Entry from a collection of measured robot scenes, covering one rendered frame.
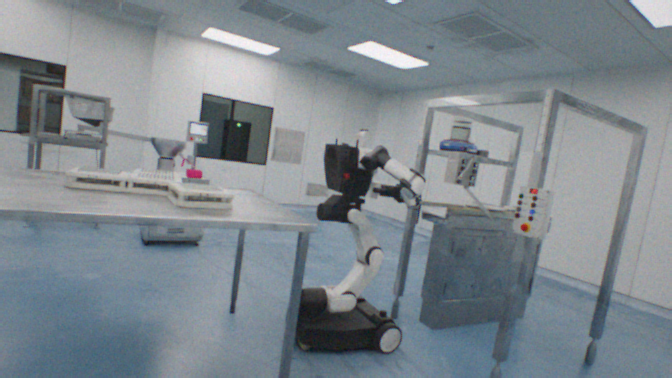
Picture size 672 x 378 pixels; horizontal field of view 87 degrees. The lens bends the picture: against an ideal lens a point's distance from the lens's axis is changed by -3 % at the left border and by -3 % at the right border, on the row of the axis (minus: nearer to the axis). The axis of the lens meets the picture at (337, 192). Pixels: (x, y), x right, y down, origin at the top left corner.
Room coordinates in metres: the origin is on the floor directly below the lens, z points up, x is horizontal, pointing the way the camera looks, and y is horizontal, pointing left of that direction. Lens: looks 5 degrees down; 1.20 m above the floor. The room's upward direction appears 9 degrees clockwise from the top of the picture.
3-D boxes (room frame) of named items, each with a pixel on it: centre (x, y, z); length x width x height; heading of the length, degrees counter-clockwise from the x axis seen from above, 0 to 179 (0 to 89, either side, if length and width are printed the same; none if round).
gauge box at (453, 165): (2.68, -0.87, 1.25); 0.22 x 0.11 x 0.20; 119
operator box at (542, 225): (1.94, -1.06, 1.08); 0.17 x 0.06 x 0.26; 29
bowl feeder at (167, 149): (4.10, 1.89, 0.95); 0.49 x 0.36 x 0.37; 124
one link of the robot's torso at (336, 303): (2.38, -0.10, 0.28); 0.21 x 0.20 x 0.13; 119
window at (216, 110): (6.99, 2.08, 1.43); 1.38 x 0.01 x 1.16; 124
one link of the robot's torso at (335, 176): (2.35, -0.06, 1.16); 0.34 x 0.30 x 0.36; 29
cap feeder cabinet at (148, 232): (4.08, 1.83, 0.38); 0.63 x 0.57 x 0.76; 124
